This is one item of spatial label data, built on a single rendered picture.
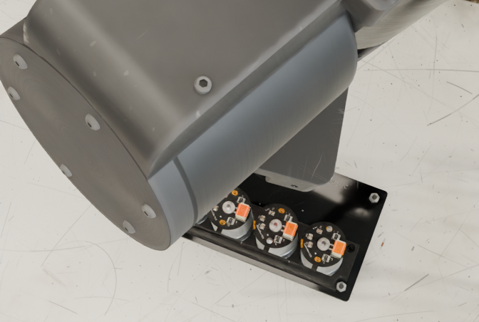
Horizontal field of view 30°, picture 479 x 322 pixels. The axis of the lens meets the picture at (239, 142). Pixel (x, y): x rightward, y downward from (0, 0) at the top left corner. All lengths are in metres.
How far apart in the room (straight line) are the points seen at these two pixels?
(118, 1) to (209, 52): 0.02
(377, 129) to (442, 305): 0.12
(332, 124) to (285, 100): 0.12
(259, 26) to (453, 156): 0.42
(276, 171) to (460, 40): 0.33
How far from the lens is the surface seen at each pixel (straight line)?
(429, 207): 0.57
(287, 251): 0.51
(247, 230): 0.52
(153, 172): 0.17
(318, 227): 0.49
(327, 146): 0.30
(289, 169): 0.29
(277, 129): 0.19
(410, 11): 0.22
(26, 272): 0.58
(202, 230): 0.50
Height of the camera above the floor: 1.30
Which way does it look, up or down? 73 degrees down
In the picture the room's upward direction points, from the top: 11 degrees counter-clockwise
